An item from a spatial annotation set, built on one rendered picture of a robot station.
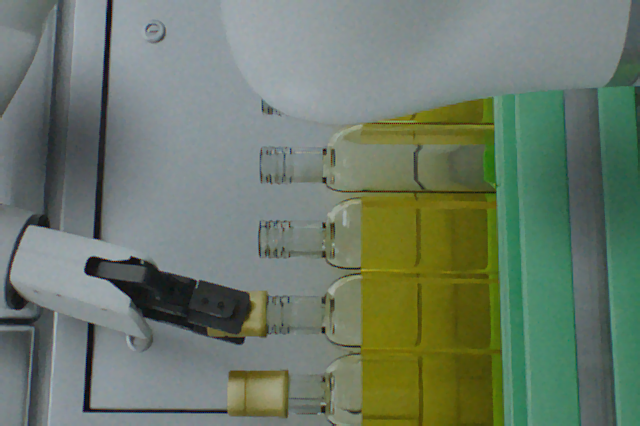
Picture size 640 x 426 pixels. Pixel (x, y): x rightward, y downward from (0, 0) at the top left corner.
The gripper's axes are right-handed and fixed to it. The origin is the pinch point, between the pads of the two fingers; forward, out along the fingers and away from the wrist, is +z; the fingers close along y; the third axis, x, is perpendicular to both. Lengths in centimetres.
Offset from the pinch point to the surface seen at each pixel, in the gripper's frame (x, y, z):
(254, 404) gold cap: -6.0, 1.2, 4.4
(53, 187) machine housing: 9.8, -14.9, -19.6
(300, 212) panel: 12.7, -12.8, 2.5
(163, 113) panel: 18.3, -12.6, -11.7
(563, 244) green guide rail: 7.7, 13.6, 21.8
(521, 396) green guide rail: -1.2, 6.2, 22.2
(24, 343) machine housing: -4.5, -12.9, -17.0
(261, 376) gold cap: -3.9, 1.1, 4.3
